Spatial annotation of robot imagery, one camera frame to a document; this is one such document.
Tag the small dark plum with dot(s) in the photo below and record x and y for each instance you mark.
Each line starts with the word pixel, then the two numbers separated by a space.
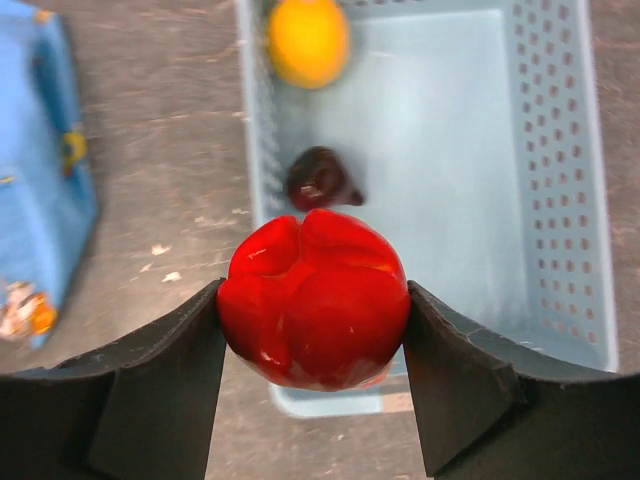
pixel 318 179

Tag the red yellow pear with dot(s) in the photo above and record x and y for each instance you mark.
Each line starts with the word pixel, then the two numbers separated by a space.
pixel 316 304

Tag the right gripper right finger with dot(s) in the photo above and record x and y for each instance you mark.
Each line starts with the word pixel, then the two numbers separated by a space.
pixel 487 407

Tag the light blue plastic basket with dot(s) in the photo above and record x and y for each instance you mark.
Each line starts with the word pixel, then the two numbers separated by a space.
pixel 472 130

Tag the small yellow lemon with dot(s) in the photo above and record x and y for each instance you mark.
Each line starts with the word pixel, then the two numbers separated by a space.
pixel 308 42

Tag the blue patterned cloth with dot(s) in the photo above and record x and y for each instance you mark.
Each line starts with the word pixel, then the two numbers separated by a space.
pixel 48 199

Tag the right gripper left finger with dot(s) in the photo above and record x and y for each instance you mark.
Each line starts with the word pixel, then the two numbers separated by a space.
pixel 140 407

